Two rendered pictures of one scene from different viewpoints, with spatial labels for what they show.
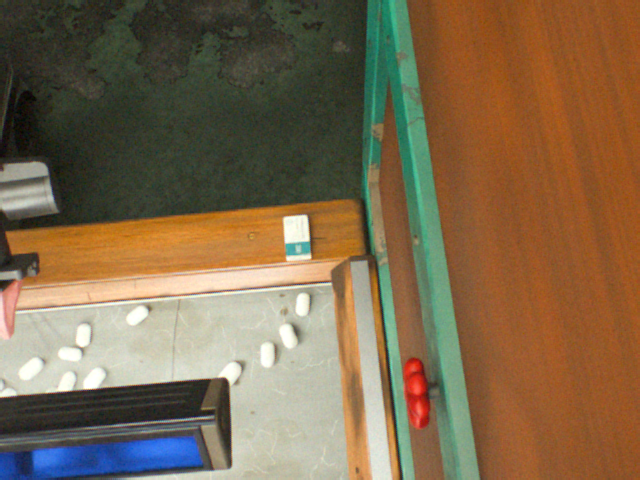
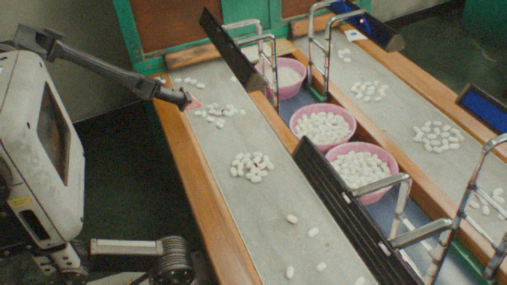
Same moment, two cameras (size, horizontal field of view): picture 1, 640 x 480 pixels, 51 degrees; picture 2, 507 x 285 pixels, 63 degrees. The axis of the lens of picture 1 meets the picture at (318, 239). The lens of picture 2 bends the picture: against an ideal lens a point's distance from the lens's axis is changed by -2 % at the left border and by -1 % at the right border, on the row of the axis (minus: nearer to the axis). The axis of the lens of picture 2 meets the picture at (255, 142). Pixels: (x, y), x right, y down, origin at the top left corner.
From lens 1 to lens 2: 1.90 m
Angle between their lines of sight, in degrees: 58
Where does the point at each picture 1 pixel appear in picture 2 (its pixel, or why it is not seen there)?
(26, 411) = (211, 28)
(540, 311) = not seen: outside the picture
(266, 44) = not seen: hidden behind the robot
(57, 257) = (173, 122)
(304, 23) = not seen: hidden behind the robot
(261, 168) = (108, 230)
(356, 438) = (208, 50)
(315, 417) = (207, 73)
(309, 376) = (197, 76)
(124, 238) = (164, 111)
